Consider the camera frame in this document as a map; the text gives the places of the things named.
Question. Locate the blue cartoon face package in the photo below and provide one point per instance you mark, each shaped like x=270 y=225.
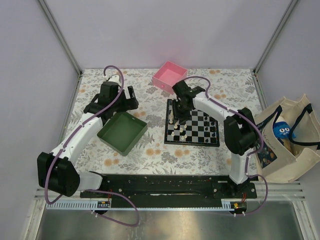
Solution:
x=281 y=130

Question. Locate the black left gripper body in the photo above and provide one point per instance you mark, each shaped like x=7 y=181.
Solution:
x=123 y=104

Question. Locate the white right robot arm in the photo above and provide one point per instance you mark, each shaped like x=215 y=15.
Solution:
x=241 y=134

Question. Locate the floral patterned table mat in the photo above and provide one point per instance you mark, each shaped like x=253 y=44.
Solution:
x=233 y=87

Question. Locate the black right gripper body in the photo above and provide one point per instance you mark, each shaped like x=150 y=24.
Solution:
x=179 y=112

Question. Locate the white slotted cable duct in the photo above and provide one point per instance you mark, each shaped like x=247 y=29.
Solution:
x=91 y=205

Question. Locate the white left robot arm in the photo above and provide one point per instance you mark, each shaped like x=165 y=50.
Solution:
x=56 y=169

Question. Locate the aluminium rail frame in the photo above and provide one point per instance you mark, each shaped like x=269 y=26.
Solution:
x=292 y=191

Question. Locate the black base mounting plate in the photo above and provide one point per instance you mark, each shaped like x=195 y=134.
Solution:
x=170 y=191

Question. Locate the cream canvas tote bag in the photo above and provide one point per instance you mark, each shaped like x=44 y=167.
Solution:
x=286 y=160

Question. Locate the pink plastic box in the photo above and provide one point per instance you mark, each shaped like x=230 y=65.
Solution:
x=168 y=75

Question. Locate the black white chess board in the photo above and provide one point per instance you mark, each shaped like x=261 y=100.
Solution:
x=201 y=130

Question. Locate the green plastic tray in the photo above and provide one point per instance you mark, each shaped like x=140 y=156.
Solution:
x=122 y=132

